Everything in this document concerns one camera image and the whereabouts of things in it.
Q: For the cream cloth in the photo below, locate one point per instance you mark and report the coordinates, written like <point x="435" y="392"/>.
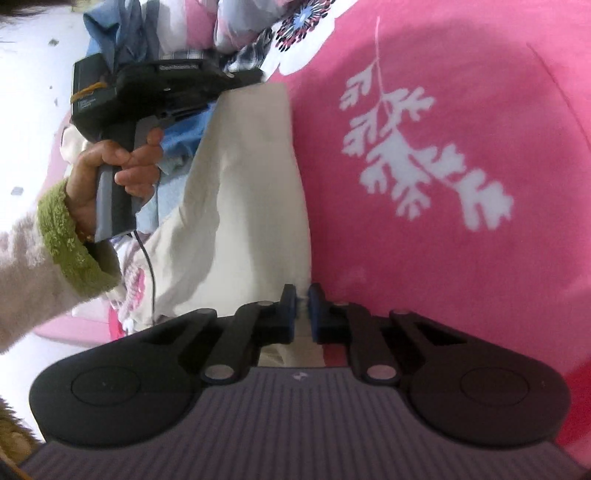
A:
<point x="69" y="147"/>

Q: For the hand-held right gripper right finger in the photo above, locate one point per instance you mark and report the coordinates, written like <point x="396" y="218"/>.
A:
<point x="316" y="318"/>

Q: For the pink quilt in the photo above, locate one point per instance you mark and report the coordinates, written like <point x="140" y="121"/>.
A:
<point x="184" y="23"/>

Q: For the white pink knit sweater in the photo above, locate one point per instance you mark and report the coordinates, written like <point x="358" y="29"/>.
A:
<point x="134" y="281"/>

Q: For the light blue cloth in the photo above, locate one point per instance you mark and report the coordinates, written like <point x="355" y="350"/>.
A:
<point x="180" y="138"/>

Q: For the pink floral blanket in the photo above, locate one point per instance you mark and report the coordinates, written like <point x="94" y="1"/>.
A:
<point x="461" y="69"/>

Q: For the beige pants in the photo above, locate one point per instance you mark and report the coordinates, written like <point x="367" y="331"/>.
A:
<point x="249" y="184"/>

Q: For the plaid cloth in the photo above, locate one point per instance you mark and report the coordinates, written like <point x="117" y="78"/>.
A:
<point x="251" y="50"/>

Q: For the person's left hand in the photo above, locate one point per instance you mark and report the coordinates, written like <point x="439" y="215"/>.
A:
<point x="85" y="191"/>

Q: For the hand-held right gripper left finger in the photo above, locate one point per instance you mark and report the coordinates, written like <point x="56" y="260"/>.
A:
<point x="292" y="314"/>

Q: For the brown furry cloth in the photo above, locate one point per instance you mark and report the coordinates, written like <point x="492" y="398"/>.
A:
<point x="10" y="429"/>

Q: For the person's left forearm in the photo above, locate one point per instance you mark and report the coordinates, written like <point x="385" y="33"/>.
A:
<point x="27" y="277"/>

